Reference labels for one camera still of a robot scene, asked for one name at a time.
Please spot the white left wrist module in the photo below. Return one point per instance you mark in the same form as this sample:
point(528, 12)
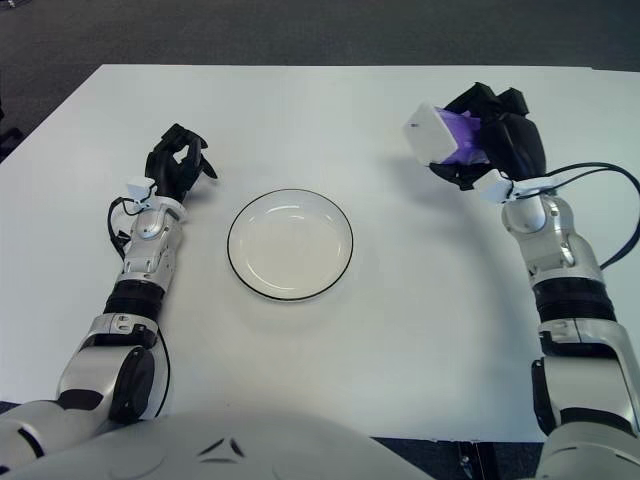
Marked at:
point(139, 189)

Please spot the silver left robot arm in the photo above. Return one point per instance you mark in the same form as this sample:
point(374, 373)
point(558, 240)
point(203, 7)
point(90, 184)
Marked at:
point(147, 247)

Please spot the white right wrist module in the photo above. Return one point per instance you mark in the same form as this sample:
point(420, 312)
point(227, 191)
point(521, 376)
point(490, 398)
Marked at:
point(492, 186)

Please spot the white plate with black rim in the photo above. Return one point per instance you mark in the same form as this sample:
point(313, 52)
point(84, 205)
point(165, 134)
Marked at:
point(290, 245)

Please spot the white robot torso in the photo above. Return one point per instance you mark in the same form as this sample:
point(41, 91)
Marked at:
point(310, 450)

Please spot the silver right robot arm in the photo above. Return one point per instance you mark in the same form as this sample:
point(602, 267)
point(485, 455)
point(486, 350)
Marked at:
point(565, 250)

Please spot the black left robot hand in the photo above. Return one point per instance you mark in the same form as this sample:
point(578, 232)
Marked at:
point(170, 167)

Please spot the purple tissue paper pack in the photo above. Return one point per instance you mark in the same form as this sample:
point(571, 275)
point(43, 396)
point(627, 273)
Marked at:
point(430, 132)

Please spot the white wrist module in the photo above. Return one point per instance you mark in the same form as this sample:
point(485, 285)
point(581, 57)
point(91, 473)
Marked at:
point(139, 189)
point(492, 186)

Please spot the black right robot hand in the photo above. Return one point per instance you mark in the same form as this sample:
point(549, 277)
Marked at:
point(515, 145)

